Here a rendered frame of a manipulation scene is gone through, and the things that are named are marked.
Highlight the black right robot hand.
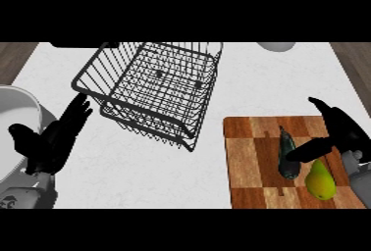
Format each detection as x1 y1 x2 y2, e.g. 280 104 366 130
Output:
283 96 371 163

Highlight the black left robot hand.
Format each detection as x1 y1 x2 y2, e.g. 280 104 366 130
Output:
7 92 94 176

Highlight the dark green eggplant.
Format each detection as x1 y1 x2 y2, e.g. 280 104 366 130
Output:
276 125 302 180

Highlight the checkered wooden cutting board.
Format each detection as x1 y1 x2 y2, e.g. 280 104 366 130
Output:
221 115 367 210

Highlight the white round bowl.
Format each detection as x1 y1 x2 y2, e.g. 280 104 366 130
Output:
0 84 45 186

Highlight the yellow green pear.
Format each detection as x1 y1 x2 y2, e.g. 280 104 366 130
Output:
302 158 336 201

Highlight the black flat object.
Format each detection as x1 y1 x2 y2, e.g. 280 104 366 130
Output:
48 41 119 49

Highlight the pale grey round object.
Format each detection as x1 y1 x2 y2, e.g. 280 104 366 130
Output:
255 41 296 53

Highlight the black wire tiered basket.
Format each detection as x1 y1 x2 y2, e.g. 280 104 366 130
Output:
69 41 224 153

